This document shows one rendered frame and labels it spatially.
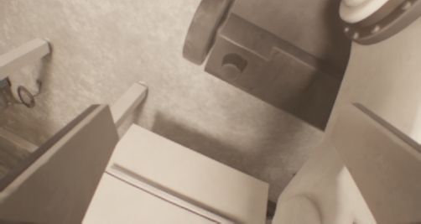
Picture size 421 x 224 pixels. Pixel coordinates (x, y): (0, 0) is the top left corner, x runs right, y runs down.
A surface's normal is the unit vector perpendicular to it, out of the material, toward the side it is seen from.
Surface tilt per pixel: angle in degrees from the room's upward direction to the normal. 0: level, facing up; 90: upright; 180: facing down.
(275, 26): 0
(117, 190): 90
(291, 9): 0
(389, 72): 90
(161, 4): 0
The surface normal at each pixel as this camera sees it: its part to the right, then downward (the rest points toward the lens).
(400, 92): -0.90, -0.44
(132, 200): 0.31, -0.67
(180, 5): -0.27, 0.62
